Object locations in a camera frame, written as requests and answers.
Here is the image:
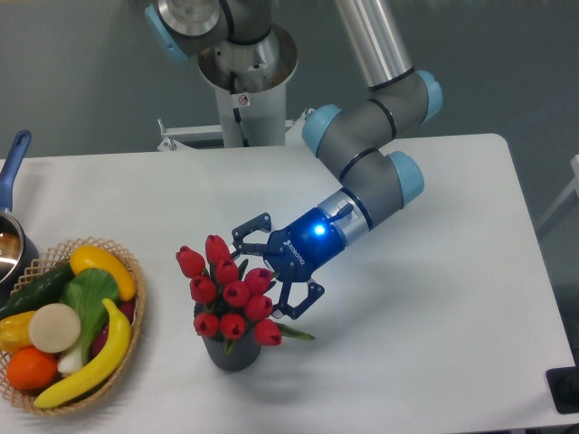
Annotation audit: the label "blue Robotiq gripper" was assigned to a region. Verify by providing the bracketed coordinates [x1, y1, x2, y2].
[229, 188, 372, 320]

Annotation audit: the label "red tulip bouquet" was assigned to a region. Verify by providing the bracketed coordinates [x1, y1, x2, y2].
[176, 235, 315, 356]

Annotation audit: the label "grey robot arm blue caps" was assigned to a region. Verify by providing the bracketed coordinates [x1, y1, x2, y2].
[145, 1, 443, 318]

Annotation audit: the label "dark grey ribbed vase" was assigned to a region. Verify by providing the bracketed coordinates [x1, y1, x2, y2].
[201, 325, 261, 372]

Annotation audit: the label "dark red fruit toy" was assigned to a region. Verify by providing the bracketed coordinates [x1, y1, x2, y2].
[90, 300, 135, 359]

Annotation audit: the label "yellow plastic banana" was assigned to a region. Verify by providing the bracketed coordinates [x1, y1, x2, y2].
[33, 298, 131, 410]

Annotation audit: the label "green bok choy toy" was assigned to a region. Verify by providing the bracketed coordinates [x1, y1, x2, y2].
[58, 268, 119, 377]

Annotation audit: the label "yellow squash toy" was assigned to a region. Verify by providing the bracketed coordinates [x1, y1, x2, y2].
[70, 245, 137, 302]

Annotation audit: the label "woven wicker basket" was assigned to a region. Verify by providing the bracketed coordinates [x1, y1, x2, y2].
[1, 237, 146, 416]

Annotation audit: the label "green cucumber toy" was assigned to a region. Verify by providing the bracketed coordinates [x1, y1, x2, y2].
[1, 263, 74, 319]

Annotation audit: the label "beige round disc toy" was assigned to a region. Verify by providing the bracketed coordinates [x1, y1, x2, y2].
[28, 303, 81, 354]

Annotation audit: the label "orange fruit toy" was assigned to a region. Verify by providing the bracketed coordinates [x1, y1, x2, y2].
[6, 346, 57, 391]

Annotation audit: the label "yellow bell pepper toy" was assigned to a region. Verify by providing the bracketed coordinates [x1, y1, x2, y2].
[0, 311, 35, 354]

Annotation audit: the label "black device at table edge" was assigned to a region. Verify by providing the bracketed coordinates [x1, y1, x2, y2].
[546, 366, 579, 414]

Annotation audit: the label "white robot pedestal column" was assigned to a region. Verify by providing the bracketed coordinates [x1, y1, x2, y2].
[157, 81, 314, 151]

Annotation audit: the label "blue handled saucepan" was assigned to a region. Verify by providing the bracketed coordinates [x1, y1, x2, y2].
[1, 130, 39, 305]

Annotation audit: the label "white frame at right edge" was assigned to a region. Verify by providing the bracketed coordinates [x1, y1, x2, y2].
[536, 155, 578, 239]

